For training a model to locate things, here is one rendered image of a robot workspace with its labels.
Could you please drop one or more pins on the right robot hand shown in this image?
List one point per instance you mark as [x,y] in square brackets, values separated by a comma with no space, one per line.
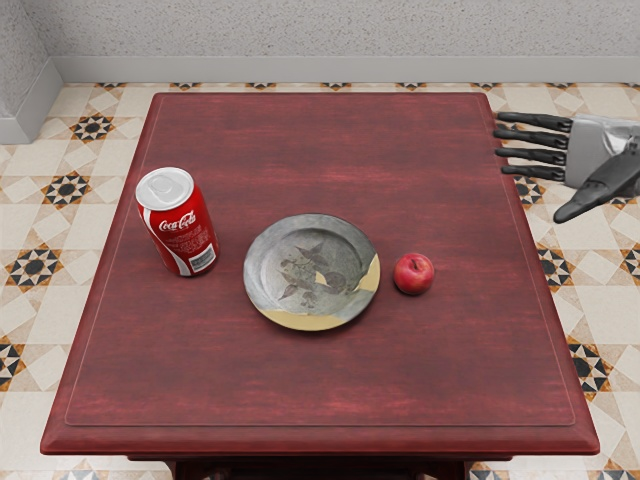
[590,142]

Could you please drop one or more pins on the grey leaf-patterned plate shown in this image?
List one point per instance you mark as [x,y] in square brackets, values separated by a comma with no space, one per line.
[311,272]

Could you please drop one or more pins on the red apple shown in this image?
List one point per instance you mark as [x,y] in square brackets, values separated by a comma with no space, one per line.
[413,273]

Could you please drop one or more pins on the red soda can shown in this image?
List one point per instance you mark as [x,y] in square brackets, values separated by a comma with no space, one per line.
[178,223]

